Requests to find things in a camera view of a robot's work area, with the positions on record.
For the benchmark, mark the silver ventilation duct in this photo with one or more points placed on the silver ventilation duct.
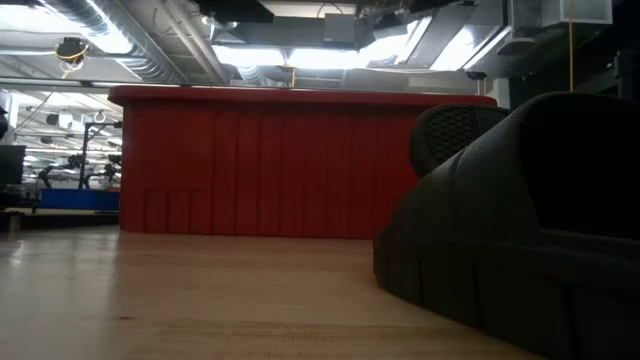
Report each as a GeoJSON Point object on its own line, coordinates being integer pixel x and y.
{"type": "Point", "coordinates": [140, 60]}

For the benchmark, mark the red plastic bin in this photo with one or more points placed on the red plastic bin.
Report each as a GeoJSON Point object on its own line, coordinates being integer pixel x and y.
{"type": "Point", "coordinates": [275, 165]}

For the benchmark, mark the blue background bin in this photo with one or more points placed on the blue background bin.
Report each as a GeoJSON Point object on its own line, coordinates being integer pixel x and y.
{"type": "Point", "coordinates": [80, 199]}

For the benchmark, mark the dark background monitor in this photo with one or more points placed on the dark background monitor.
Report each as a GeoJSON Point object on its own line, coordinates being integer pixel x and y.
{"type": "Point", "coordinates": [12, 165]}

